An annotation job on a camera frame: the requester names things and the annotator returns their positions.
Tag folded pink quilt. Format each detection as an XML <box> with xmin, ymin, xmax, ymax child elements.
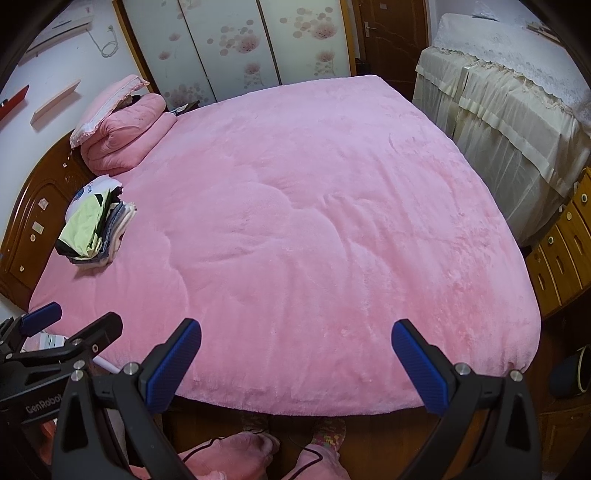
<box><xmin>81</xmin><ymin>95</ymin><xmax>178</xmax><ymax>176</ymax></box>

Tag person's pink pants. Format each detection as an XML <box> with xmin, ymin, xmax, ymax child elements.
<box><xmin>178</xmin><ymin>431</ymin><xmax>352</xmax><ymax>480</ymax></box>

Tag white printed box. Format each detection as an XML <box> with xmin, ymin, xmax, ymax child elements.
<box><xmin>28</xmin><ymin>331</ymin><xmax>70</xmax><ymax>355</ymax></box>

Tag folded beige garment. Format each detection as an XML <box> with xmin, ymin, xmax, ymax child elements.
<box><xmin>108</xmin><ymin>200</ymin><xmax>138</xmax><ymax>266</ymax></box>

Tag wooden drawer cabinet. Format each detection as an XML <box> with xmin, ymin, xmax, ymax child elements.
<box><xmin>524</xmin><ymin>166</ymin><xmax>591</xmax><ymax>319</ymax></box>

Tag grey wall cable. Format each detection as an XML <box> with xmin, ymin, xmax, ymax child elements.
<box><xmin>90</xmin><ymin>23</ymin><xmax>121</xmax><ymax>58</ymax></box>

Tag pink bed blanket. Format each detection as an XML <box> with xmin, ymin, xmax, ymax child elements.
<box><xmin>28</xmin><ymin>74</ymin><xmax>542</xmax><ymax>416</ymax></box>

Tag brown wooden door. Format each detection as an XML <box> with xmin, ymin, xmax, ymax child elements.
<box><xmin>353</xmin><ymin>0</ymin><xmax>432</xmax><ymax>100</ymax></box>

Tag floral sliding wardrobe doors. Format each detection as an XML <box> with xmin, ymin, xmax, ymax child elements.
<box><xmin>113</xmin><ymin>0</ymin><xmax>356</xmax><ymax>112</ymax></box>

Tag red wall shelf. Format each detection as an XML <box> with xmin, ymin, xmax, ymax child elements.
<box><xmin>0</xmin><ymin>84</ymin><xmax>29</xmax><ymax>121</ymax></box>

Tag cream cloth furniture cover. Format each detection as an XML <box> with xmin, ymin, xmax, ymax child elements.
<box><xmin>411</xmin><ymin>46</ymin><xmax>591</xmax><ymax>247</ymax></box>

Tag white lace cover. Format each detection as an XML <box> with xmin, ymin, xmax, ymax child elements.
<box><xmin>434</xmin><ymin>13</ymin><xmax>591</xmax><ymax>109</ymax></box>

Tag white air conditioner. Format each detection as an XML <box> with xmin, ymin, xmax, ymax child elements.
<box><xmin>21</xmin><ymin>0</ymin><xmax>95</xmax><ymax>58</ymax></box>

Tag wooden wall shelf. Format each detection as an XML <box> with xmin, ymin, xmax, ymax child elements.
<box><xmin>30</xmin><ymin>79</ymin><xmax>81</xmax><ymax>125</ymax></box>

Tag green and black jacket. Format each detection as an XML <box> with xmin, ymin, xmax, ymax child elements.
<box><xmin>56</xmin><ymin>188</ymin><xmax>125</xmax><ymax>266</ymax></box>

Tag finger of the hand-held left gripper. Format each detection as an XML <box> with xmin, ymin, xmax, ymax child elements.
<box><xmin>0</xmin><ymin>302</ymin><xmax>63</xmax><ymax>360</ymax></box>
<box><xmin>64</xmin><ymin>311</ymin><xmax>124</xmax><ymax>367</ymax></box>

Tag pink pillow with lace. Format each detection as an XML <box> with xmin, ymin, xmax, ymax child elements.
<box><xmin>69</xmin><ymin>74</ymin><xmax>151</xmax><ymax>148</ymax></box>

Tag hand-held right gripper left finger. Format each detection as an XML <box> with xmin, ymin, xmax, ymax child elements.
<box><xmin>51</xmin><ymin>318</ymin><xmax>202</xmax><ymax>480</ymax></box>

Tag colourful knitted slipper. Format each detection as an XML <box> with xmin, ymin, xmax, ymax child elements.
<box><xmin>311</xmin><ymin>418</ymin><xmax>347</xmax><ymax>450</ymax></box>

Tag wooden headboard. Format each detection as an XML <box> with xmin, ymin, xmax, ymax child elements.
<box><xmin>0</xmin><ymin>129</ymin><xmax>100</xmax><ymax>312</ymax></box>

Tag white printed pillow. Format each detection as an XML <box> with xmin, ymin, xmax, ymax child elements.
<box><xmin>65</xmin><ymin>175</ymin><xmax>124</xmax><ymax>222</ymax></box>

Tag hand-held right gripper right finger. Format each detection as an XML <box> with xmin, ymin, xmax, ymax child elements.
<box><xmin>391</xmin><ymin>318</ymin><xmax>542</xmax><ymax>480</ymax></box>

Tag dark blue bag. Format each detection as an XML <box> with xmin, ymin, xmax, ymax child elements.
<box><xmin>547</xmin><ymin>344</ymin><xmax>591</xmax><ymax>400</ymax></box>

